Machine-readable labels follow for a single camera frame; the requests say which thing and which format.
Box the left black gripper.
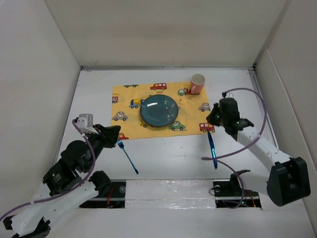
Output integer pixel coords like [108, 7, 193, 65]
[84, 123, 121, 172]

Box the teal ceramic plate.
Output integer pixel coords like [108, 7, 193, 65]
[140, 95, 179, 128]

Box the yellow car print cloth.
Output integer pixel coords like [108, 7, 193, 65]
[111, 82, 215, 140]

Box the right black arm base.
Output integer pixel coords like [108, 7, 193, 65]
[209, 173, 262, 209]

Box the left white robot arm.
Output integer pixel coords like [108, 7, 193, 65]
[0, 124, 121, 238]

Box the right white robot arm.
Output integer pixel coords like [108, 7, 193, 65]
[206, 98, 311, 207]

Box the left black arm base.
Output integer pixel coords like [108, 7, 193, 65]
[79, 171, 126, 209]

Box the blue metal knife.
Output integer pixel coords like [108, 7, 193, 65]
[207, 131, 218, 169]

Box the blue metal fork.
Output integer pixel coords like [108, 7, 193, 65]
[117, 140, 139, 175]

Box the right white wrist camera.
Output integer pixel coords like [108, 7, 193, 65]
[222, 92, 234, 98]

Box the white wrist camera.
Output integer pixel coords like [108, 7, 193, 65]
[72, 114, 97, 135]
[222, 92, 234, 98]

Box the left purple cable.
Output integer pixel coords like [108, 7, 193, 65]
[0, 119, 97, 220]

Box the purple cable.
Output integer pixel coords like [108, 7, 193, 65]
[201, 88, 268, 208]
[0, 119, 97, 220]

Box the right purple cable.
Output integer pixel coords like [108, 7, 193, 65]
[201, 88, 268, 208]

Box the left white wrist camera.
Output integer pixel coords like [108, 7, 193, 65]
[72, 114, 97, 135]

